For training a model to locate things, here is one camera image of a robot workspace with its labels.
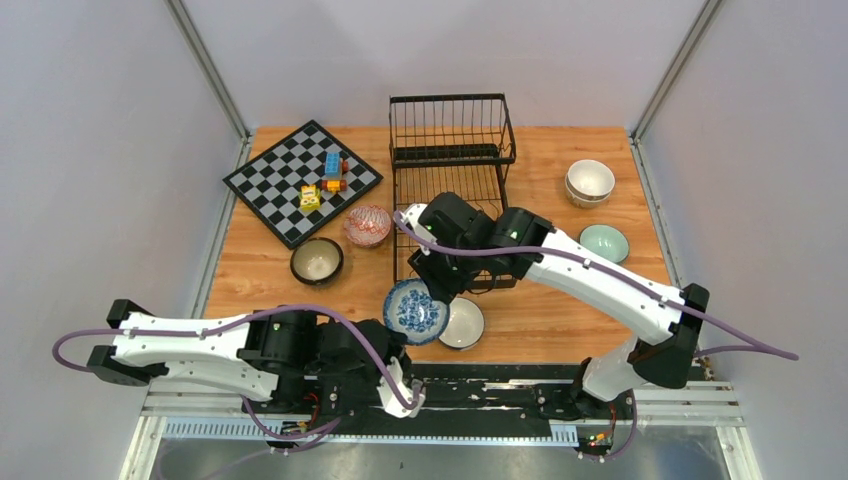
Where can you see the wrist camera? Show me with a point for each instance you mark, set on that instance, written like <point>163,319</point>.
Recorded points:
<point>411,215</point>
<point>398,399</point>

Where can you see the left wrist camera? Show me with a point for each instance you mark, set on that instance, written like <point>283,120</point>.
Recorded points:
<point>398,399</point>

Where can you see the checkered board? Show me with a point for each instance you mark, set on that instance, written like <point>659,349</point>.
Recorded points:
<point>270,184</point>

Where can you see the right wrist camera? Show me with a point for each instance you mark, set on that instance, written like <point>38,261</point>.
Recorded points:
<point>411,215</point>

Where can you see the yellow toy block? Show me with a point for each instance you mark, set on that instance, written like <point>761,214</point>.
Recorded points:
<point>310,198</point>

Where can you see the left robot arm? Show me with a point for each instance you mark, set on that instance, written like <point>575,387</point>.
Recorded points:
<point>266,356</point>

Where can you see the teal glazed bowl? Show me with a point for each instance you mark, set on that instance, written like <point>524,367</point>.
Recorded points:
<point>465,326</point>

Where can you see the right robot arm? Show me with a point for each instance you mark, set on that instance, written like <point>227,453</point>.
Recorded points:
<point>458,242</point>

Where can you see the cream white bowl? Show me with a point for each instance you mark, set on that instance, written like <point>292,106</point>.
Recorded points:
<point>589,183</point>

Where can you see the dark blue bowl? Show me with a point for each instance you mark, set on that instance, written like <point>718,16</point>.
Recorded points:
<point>317,262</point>

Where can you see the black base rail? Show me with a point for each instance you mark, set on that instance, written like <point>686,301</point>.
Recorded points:
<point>466,404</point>

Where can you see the black wire dish rack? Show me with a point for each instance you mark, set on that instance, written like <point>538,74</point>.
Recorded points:
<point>463,143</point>

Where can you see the blue toy block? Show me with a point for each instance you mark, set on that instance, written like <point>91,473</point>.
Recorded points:
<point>335,168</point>

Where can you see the white green striped bowl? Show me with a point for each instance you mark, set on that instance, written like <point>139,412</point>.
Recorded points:
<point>605,241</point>

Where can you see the blue floral white bowl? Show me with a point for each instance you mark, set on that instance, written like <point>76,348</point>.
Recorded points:
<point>409,309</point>

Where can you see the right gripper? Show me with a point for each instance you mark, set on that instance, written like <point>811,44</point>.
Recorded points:
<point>443,289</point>

